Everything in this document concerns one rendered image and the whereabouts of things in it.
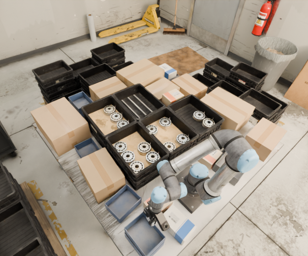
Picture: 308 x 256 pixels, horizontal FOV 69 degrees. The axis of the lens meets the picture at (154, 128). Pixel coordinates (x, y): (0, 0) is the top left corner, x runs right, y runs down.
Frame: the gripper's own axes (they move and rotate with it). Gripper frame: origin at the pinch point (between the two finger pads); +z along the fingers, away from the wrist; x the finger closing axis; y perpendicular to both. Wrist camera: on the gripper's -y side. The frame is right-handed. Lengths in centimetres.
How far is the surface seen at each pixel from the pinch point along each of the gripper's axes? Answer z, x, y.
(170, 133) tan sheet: -5, -56, 47
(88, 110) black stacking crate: -5, -16, 107
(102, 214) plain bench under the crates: 15.0, 17.6, 29.9
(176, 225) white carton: 3.5, -12.2, -8.0
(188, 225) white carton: 3.0, -17.9, -13.0
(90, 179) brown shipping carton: -1, 15, 48
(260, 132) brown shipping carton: -13, -115, 1
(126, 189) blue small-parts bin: 12.7, -4.6, 34.5
